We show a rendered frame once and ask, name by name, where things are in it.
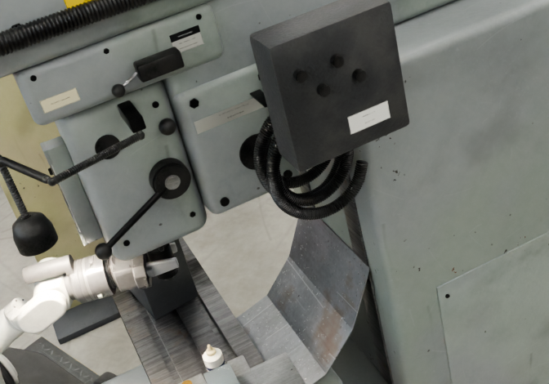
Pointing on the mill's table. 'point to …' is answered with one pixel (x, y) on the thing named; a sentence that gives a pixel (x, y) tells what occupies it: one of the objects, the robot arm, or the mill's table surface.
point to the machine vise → (266, 371)
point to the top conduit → (100, 9)
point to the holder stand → (168, 289)
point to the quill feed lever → (167, 179)
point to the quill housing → (132, 172)
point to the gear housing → (115, 64)
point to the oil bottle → (213, 358)
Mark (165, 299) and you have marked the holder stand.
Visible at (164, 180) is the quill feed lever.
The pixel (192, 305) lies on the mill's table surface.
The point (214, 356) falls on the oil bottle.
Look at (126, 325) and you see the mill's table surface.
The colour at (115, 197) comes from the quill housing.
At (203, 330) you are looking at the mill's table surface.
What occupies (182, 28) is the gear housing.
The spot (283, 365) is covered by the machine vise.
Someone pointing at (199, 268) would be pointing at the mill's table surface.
